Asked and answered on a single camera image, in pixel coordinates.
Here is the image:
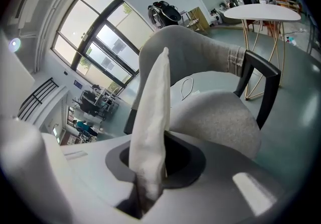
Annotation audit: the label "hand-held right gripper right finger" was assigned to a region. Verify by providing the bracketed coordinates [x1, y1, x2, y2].
[142, 131, 289, 224]

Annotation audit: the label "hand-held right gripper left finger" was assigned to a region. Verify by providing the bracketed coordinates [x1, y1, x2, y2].
[41, 133, 141, 224]

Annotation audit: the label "grey chair with black legs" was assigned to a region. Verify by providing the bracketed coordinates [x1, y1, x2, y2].
[123, 25, 281, 161]

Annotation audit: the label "round cream cushion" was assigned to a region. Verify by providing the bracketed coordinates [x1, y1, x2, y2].
[129, 46, 173, 212]

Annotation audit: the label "black metal railing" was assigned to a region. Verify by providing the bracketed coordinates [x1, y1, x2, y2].
[17, 77, 60, 121]

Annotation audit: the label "wooden shelf rack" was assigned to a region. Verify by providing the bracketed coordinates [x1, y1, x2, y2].
[187, 6, 210, 35]

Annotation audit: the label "round white table gold legs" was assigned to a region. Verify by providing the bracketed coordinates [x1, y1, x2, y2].
[223, 4, 301, 101]

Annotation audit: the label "white looped cable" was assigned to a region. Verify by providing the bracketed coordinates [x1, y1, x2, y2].
[180, 77, 195, 101]

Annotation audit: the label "large black frame window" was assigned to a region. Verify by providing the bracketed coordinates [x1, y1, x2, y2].
[51, 0, 155, 90]

